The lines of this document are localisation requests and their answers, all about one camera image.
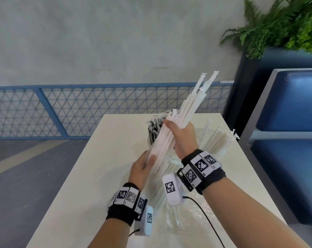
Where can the person's right hand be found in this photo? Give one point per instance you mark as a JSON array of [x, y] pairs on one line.
[[184, 139]]

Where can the person's left hand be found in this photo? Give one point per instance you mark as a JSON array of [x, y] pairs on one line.
[[137, 175]]

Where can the bunch of white straws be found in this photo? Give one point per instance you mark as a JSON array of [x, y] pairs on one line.
[[187, 111]]

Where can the bunch of black straws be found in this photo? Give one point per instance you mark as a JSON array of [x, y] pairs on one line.
[[153, 126]]

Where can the person's left forearm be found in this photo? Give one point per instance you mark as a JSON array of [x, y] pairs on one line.
[[109, 235]]

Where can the person's right forearm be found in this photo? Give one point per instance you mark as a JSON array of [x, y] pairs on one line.
[[248, 219]]

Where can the black left wristband with markers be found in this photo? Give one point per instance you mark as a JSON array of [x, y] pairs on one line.
[[119, 214]]

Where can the black wristband with markers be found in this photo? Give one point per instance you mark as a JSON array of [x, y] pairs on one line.
[[119, 214], [212, 178]]

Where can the black right wristband with markers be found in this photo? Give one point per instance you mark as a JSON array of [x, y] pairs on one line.
[[212, 178]]

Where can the dark planter box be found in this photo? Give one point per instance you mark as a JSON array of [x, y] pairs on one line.
[[238, 100]]

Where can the white tag on fence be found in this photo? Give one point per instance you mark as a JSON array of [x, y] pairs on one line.
[[227, 81]]

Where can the blue mesh fence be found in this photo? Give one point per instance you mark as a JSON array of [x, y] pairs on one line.
[[94, 85]]

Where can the blue bench back cushion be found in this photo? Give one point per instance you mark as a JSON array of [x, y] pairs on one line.
[[295, 103]]

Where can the green fern plant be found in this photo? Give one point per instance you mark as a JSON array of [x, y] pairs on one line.
[[279, 23]]

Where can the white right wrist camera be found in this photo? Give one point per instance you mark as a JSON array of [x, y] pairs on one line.
[[174, 198]]

